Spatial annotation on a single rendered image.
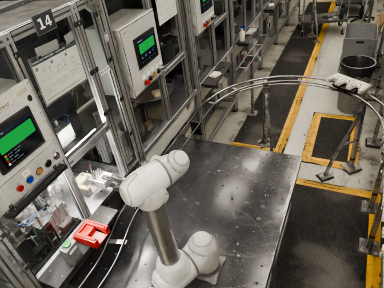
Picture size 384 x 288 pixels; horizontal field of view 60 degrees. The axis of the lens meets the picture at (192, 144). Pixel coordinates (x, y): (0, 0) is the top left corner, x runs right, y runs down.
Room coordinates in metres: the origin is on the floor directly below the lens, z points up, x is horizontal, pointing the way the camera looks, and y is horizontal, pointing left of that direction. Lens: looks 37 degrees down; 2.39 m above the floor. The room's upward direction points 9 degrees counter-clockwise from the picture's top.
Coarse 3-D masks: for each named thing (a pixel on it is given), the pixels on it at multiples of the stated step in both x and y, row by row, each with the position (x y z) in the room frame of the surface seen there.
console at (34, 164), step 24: (0, 96) 1.28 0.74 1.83; (24, 96) 1.36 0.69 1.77; (0, 120) 1.23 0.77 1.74; (48, 144) 1.37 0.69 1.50; (0, 168) 1.13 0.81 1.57; (24, 168) 1.22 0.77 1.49; (48, 168) 1.32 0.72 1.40; (0, 192) 1.10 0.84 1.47; (24, 192) 1.17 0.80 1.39; (0, 216) 1.05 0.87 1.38
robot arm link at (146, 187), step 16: (128, 176) 1.04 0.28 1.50; (144, 176) 1.01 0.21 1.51; (160, 176) 1.02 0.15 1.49; (128, 192) 0.96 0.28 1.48; (144, 192) 0.96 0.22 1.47; (160, 192) 0.99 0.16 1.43; (144, 208) 0.97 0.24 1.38; (160, 208) 1.00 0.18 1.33; (160, 224) 0.98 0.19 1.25; (160, 240) 0.97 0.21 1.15; (160, 256) 0.98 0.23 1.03; (176, 256) 0.98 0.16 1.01; (160, 272) 0.95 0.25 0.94; (176, 272) 0.93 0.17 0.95; (192, 272) 0.97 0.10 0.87
